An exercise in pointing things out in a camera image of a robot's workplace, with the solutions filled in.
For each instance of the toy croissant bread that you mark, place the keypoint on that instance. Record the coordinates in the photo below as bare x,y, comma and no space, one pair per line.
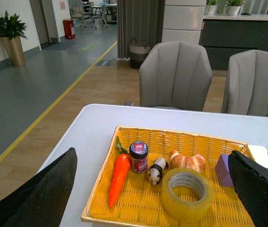
195,162

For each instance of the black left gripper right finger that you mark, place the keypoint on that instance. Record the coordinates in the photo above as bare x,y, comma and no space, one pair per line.
250,181

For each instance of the yellowish clear tape roll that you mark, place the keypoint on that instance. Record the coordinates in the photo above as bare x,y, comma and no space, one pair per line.
186,194

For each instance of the dark grey counter cabinet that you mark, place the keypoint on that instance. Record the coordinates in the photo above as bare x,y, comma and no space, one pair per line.
223,38

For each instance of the small jar with red label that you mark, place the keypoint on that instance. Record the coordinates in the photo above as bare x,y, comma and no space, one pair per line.
138,155

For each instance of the woven laundry basket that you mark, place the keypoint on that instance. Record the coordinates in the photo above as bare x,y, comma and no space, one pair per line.
138,53

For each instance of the grey chair left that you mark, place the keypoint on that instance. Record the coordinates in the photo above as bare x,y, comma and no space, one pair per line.
177,75

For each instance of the grey curtain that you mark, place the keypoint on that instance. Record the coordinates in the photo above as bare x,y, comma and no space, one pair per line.
139,19

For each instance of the purple block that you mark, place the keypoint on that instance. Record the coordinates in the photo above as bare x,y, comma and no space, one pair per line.
222,171

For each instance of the orange toy carrot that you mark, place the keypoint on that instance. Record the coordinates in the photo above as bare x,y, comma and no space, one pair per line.
121,169

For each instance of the white potted plant right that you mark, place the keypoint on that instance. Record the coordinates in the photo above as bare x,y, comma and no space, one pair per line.
233,7

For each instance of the distant office chair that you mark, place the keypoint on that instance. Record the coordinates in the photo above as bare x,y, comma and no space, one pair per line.
77,13

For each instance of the red bin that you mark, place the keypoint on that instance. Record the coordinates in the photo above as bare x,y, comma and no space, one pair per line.
69,29

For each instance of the grey chair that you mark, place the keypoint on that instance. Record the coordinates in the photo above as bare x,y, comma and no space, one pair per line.
177,75
246,86

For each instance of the white potted plant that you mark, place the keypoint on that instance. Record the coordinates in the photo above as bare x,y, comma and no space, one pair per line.
211,7
233,7

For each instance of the white potted plant left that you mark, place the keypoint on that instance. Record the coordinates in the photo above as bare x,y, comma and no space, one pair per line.
211,7

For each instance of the green plant in gold pot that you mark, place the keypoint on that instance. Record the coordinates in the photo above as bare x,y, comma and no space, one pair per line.
11,30

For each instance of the white card on table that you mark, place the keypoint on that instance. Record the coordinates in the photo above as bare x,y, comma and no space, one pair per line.
260,154

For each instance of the grey chair right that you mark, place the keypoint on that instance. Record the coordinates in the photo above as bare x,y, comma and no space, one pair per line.
246,86

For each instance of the toy panda figurine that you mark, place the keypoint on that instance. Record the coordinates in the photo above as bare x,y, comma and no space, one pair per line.
155,172

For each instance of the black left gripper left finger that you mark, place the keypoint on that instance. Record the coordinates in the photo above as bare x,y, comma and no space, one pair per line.
41,201

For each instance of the yellow woven basket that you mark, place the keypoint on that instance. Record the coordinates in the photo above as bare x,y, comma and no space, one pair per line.
139,202

